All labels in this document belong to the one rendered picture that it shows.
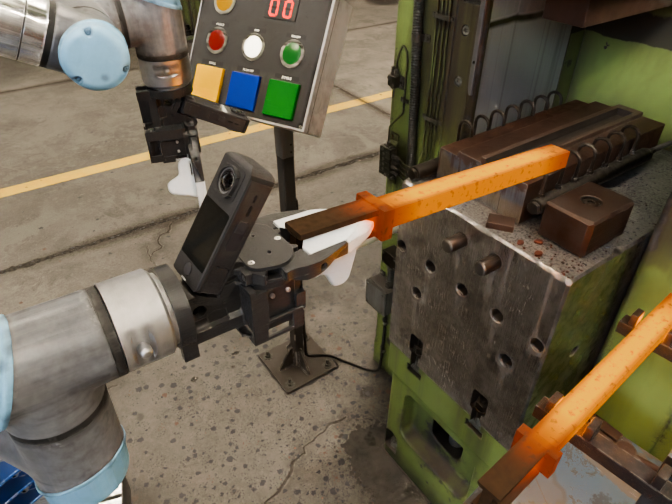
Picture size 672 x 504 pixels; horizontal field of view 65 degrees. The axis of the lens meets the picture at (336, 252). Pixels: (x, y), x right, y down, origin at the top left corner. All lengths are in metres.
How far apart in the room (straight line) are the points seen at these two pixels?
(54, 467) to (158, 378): 1.45
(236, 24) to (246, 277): 0.89
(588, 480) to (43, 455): 0.75
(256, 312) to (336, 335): 1.52
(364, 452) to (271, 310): 1.23
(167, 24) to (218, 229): 0.47
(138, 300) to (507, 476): 0.38
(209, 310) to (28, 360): 0.14
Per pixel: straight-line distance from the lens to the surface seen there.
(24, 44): 0.70
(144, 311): 0.42
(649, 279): 1.03
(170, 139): 0.89
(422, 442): 1.52
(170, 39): 0.85
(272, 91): 1.16
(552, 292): 0.88
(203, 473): 1.68
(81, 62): 0.69
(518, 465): 0.59
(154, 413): 1.84
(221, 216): 0.42
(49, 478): 0.51
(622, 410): 1.21
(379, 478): 1.63
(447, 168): 1.03
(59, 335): 0.42
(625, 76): 1.35
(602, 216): 0.90
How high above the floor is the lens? 1.42
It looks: 37 degrees down
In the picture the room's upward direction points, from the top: straight up
